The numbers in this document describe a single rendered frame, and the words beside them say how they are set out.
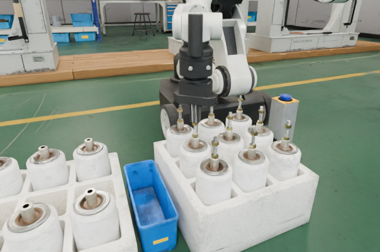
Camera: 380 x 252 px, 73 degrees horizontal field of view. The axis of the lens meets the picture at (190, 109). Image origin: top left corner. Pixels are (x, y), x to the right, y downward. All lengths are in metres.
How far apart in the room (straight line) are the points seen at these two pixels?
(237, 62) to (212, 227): 0.70
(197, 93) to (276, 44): 2.78
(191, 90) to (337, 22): 3.79
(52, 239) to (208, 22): 0.57
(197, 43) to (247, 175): 0.37
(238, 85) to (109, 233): 0.76
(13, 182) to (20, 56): 1.91
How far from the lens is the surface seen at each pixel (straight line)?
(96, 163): 0.79
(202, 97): 0.68
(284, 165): 0.79
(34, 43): 2.69
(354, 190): 1.18
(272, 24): 3.41
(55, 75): 2.58
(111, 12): 8.98
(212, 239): 0.73
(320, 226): 0.97
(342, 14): 4.39
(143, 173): 0.98
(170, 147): 0.87
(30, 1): 2.66
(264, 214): 0.79
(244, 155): 0.75
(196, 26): 0.60
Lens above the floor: 0.65
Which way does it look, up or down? 23 degrees down
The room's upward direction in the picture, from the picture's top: straight up
